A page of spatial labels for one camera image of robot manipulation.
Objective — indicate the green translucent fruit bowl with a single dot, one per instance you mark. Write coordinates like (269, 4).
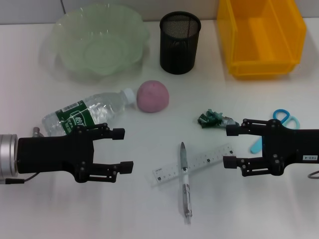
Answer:
(99, 42)

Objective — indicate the transparent plastic ruler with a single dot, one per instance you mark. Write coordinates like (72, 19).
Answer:
(199, 160)

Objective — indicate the grey white ballpoint pen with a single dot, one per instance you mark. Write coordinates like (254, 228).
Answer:
(185, 184)

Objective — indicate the pink peach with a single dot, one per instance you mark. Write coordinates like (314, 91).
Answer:
(153, 97)

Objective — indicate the green plastic wrapper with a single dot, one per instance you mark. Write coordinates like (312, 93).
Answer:
(209, 118)

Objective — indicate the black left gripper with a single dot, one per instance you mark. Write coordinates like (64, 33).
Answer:
(49, 154)

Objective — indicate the clear green-label water bottle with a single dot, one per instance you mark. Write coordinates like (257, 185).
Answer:
(99, 104)

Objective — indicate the blue scissors with cover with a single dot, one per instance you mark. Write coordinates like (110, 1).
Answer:
(281, 115)

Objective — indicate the black mesh pen holder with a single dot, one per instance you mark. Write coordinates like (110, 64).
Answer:
(179, 44)

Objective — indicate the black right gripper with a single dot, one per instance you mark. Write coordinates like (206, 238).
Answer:
(289, 147)

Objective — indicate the yellow plastic bin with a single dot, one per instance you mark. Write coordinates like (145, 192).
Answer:
(264, 37)

